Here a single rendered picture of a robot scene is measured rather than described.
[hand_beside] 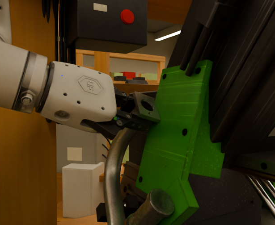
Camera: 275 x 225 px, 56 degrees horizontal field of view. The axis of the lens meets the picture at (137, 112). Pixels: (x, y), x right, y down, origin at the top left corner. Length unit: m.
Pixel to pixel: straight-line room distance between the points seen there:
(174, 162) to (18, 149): 0.40
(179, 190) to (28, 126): 0.41
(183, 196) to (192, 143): 0.07
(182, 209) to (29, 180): 0.42
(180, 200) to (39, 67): 0.25
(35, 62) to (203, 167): 0.27
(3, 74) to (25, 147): 0.33
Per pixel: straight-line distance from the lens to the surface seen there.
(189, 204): 0.34
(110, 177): 0.47
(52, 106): 0.36
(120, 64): 11.74
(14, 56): 0.36
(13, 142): 0.66
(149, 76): 8.77
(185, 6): 0.84
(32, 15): 0.68
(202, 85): 0.37
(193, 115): 0.36
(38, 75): 0.36
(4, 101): 0.37
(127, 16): 0.63
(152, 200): 0.34
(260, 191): 0.46
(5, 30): 0.45
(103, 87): 0.40
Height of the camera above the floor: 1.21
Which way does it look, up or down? 2 degrees down
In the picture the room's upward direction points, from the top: straight up
